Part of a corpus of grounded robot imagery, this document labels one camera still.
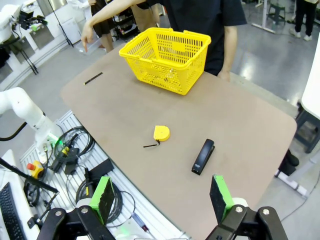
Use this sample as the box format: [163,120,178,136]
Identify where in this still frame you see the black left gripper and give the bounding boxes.
[18,9,49,32]

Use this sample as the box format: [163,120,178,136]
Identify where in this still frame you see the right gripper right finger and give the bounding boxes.
[207,174,288,240]

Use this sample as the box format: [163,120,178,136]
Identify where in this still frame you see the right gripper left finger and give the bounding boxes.
[37,176,118,240]

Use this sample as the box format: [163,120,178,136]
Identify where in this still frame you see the black stapler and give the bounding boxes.
[191,138,216,176]

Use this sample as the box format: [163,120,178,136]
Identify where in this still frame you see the yellow plastic shopping basket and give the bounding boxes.
[118,26,212,96]

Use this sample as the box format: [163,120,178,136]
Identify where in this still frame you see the person's right forearm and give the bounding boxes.
[84,0,148,28]

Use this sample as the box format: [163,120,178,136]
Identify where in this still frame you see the person's left forearm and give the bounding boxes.
[223,37,238,73]

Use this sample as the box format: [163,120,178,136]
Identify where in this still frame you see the person in black t-shirt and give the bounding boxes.
[144,0,248,76]

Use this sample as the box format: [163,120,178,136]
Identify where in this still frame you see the person in black pants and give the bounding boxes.
[289,0,319,42]

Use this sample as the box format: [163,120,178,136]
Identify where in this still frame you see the person's right hand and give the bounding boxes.
[80,22,97,53]

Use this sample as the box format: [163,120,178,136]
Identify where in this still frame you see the person's left hand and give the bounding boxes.
[216,69,232,83]

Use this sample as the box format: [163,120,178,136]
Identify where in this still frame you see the black tripod stand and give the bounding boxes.
[9,22,40,76]
[48,0,75,48]

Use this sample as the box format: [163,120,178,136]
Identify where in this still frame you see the white low cabinet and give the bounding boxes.
[56,17,83,47]

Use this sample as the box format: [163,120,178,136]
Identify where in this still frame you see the black power brick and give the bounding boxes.
[88,158,115,180]

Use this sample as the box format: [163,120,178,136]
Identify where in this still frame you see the small blue red dongle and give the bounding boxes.
[131,211,149,232]

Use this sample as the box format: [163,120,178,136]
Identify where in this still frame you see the black box yellow label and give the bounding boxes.
[51,146,80,174]

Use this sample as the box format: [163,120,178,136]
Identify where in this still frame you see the clear plastic storage box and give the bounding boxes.
[74,39,101,56]

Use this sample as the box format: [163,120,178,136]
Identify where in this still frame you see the yellow red emergency stop button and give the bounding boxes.
[26,160,45,179]

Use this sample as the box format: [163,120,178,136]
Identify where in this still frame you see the black metal rod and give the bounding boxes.
[0,157,60,195]

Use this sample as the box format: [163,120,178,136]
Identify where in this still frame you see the black bag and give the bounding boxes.
[276,149,300,177]

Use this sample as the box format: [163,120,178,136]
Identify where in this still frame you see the black pen yellow tip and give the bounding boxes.
[83,71,104,86]

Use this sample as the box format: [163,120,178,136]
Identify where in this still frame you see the yellow tape measure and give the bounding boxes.
[143,124,171,149]

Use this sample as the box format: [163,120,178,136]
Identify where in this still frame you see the white computer desk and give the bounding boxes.
[0,149,38,240]

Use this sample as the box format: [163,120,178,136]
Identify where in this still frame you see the black computer keyboard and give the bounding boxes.
[0,181,27,240]

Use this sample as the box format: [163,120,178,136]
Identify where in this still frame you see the dark plastic stool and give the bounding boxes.
[294,109,320,154]

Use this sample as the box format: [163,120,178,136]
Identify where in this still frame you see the white desk leg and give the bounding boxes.
[251,0,276,35]

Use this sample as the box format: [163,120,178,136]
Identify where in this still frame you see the grey plastic stool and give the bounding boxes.
[266,2,286,26]

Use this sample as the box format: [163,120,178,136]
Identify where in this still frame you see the black coiled cable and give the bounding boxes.
[74,174,124,226]
[53,126,95,161]

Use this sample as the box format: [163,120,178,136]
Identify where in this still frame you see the black wire cart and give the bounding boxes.
[112,13,140,40]

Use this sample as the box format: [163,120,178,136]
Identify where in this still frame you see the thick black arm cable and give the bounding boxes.
[0,119,28,142]

